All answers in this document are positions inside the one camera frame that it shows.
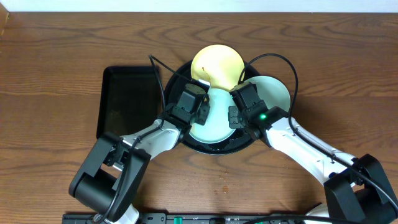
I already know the light green plate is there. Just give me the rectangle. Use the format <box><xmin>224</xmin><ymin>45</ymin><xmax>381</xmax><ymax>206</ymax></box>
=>
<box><xmin>190</xmin><ymin>88</ymin><xmax>235</xmax><ymax>144</ymax></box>
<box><xmin>244</xmin><ymin>76</ymin><xmax>290</xmax><ymax>112</ymax></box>

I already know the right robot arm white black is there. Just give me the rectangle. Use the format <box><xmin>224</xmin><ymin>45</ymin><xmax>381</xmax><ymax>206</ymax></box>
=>
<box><xmin>228</xmin><ymin>103</ymin><xmax>397</xmax><ymax>223</ymax></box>

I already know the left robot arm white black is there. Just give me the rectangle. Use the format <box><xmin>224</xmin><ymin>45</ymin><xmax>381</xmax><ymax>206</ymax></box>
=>
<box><xmin>69</xmin><ymin>92</ymin><xmax>210</xmax><ymax>223</ymax></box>

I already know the black round tray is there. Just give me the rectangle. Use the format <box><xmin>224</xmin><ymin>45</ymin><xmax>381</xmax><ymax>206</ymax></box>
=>
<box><xmin>164</xmin><ymin>60</ymin><xmax>254</xmax><ymax>155</ymax></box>

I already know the black rectangular tray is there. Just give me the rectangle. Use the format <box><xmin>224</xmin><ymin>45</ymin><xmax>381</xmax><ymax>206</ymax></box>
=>
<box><xmin>96</xmin><ymin>66</ymin><xmax>162</xmax><ymax>138</ymax></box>

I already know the yellow plate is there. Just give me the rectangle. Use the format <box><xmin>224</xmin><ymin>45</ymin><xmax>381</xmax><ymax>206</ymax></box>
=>
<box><xmin>190</xmin><ymin>45</ymin><xmax>244</xmax><ymax>91</ymax></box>

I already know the black equipment rail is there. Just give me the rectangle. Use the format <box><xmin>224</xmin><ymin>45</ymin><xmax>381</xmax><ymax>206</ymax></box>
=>
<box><xmin>62</xmin><ymin>204</ymin><xmax>324</xmax><ymax>224</ymax></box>

